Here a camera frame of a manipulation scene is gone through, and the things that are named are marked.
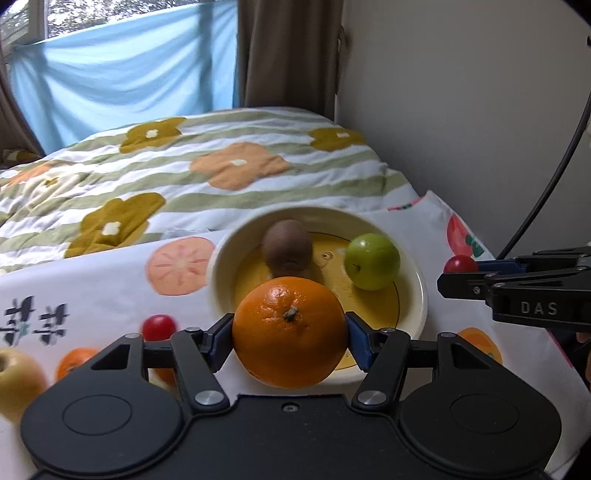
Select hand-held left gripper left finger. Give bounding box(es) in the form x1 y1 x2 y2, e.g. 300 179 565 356
90 313 234 414

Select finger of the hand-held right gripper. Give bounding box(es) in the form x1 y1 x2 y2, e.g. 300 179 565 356
437 266 591 304
475 246 591 274

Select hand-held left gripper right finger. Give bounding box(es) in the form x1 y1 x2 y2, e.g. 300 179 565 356
344 311 503 412

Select red cherry tomato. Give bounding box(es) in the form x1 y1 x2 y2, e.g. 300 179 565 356
443 255 479 274
141 314 178 343

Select cream yellow bowl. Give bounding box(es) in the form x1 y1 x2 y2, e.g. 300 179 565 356
210 206 429 387

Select large orange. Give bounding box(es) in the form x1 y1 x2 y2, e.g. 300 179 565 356
232 276 348 389

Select small orange mandarin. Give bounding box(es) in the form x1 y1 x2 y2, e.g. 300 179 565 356
55 347 100 382

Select yellow apple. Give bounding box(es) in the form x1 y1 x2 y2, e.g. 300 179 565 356
0 347 49 422

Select green apple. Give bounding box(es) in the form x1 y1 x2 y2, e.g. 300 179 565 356
344 233 401 291

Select brown kiwi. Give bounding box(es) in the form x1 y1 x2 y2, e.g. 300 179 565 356
262 219 314 280

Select white fruit-print cloth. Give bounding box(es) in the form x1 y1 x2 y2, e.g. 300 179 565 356
0 189 591 480

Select floral striped quilt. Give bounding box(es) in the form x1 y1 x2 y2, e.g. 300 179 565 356
0 107 419 274

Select floral pillow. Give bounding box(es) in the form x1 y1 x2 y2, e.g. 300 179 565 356
0 148 40 169

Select light blue hanging cloth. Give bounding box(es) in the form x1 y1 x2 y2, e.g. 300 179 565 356
9 2 239 156

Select brown right curtain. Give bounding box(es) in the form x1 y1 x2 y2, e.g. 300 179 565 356
235 0 348 121

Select brown curtain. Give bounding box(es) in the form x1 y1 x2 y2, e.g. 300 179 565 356
0 69 44 158
235 0 348 121

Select brown left curtain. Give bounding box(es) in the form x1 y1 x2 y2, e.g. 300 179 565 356
0 69 44 158

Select black cable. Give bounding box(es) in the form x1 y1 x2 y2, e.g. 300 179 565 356
496 92 591 260

